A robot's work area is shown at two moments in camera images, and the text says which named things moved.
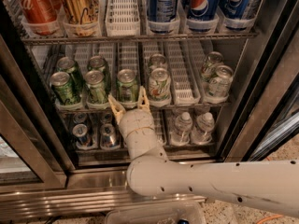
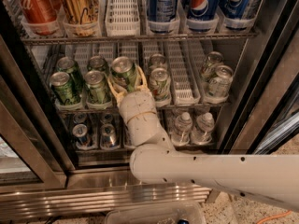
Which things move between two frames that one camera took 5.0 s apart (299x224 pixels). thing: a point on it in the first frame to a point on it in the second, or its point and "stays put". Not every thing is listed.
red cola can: (41, 6) stays put
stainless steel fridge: (219, 65) stays put
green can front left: (64, 88) stays put
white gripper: (135, 121) to (136, 105)
